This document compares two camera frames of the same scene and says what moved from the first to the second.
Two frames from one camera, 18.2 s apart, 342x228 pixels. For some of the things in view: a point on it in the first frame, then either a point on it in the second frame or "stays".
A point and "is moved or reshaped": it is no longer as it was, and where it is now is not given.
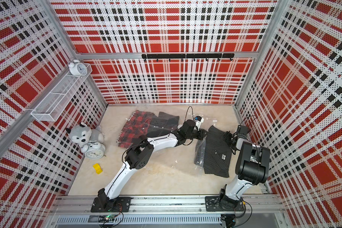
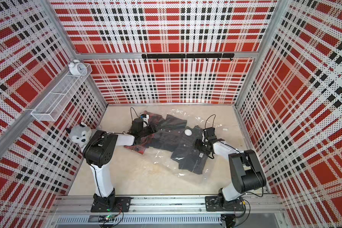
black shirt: (163, 124) is moved or reshaped
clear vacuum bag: (199, 151) is moved or reshaped
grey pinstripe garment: (217, 153) -> (188, 156)
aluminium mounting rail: (82, 205) stays
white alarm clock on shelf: (76, 68) stays
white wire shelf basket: (54, 103) stays
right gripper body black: (229, 138) -> (202, 146)
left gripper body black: (198, 135) -> (147, 130)
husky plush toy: (82, 134) stays
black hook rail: (186, 56) stays
